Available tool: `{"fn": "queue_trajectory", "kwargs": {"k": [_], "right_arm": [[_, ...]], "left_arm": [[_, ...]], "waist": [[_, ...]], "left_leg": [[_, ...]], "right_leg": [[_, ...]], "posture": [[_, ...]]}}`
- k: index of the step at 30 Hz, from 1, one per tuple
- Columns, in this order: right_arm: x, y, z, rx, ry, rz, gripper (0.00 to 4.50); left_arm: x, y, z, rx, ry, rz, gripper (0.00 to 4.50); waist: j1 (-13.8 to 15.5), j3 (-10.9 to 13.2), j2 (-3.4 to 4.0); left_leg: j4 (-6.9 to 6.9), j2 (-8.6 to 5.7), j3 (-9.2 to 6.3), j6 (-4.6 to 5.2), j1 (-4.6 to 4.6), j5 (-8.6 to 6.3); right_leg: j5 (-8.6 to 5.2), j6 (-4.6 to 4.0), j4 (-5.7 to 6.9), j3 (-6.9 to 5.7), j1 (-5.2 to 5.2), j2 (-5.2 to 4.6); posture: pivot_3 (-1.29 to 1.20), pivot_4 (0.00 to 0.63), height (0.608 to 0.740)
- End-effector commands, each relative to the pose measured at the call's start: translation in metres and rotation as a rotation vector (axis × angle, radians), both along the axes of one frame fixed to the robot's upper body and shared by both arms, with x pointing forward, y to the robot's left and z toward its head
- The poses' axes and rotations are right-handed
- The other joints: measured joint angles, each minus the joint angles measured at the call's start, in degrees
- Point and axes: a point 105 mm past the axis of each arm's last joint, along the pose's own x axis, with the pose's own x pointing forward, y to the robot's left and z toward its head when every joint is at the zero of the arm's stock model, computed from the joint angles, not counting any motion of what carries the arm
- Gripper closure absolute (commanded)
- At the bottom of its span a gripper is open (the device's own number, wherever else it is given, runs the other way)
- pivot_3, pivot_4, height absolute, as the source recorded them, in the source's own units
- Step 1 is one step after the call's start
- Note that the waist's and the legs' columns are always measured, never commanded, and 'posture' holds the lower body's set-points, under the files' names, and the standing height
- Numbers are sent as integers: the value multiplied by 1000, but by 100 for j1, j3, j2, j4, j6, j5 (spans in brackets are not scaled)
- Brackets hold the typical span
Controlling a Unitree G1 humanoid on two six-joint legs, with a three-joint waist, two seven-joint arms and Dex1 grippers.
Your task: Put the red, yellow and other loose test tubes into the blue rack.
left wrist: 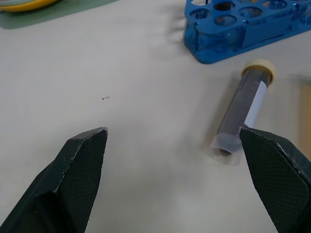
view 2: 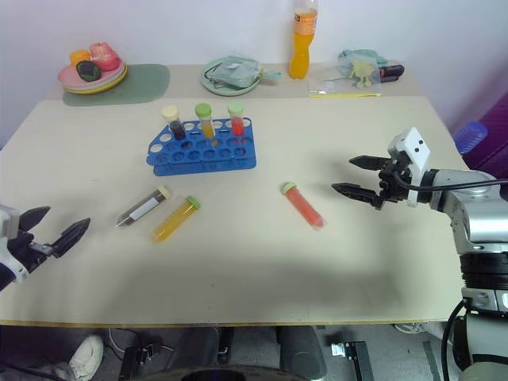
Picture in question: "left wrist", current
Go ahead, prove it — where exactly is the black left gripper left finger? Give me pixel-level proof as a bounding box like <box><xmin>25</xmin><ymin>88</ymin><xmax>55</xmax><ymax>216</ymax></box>
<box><xmin>0</xmin><ymin>126</ymin><xmax>109</xmax><ymax>233</ymax></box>

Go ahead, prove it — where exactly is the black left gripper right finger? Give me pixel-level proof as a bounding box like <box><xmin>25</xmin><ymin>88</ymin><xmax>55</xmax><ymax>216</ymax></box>
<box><xmin>238</xmin><ymin>126</ymin><xmax>311</xmax><ymax>233</ymax></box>

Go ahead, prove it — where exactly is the clear tube with yellow cap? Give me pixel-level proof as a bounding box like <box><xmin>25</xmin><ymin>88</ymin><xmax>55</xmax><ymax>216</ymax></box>
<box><xmin>210</xmin><ymin>58</ymin><xmax>276</xmax><ymax>166</ymax></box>

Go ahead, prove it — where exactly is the blue plastic test tube rack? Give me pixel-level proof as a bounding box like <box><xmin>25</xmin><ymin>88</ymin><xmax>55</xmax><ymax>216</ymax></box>
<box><xmin>183</xmin><ymin>0</ymin><xmax>311</xmax><ymax>65</ymax></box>

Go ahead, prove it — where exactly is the green mat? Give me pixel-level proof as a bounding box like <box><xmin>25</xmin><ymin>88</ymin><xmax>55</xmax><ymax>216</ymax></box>
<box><xmin>0</xmin><ymin>0</ymin><xmax>120</xmax><ymax>30</ymax></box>

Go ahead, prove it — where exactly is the yellow plate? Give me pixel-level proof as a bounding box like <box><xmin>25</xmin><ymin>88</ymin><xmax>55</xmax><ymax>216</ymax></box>
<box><xmin>0</xmin><ymin>0</ymin><xmax>60</xmax><ymax>13</ymax></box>

